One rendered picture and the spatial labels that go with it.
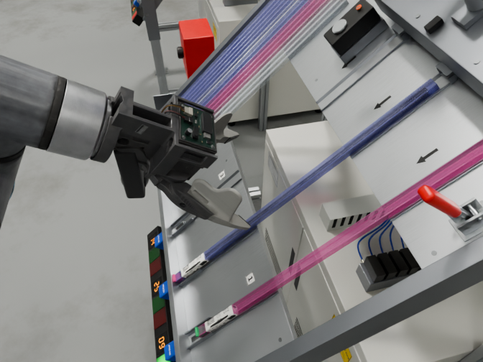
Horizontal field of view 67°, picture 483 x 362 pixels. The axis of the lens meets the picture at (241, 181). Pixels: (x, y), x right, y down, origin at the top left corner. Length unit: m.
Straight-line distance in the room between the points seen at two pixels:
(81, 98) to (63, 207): 1.52
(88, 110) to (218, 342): 0.38
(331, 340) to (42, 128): 0.38
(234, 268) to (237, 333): 0.10
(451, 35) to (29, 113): 0.44
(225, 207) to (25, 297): 1.32
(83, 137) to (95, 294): 1.23
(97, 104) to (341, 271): 0.62
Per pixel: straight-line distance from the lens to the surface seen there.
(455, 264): 0.43
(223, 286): 0.61
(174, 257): 0.71
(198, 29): 1.31
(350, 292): 0.82
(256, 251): 0.57
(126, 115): 0.38
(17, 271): 1.76
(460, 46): 0.48
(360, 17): 0.61
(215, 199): 0.44
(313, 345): 0.48
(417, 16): 0.53
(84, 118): 0.38
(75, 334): 1.53
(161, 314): 0.74
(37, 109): 0.38
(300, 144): 1.08
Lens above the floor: 1.33
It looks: 47 degrees down
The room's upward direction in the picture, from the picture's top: straight up
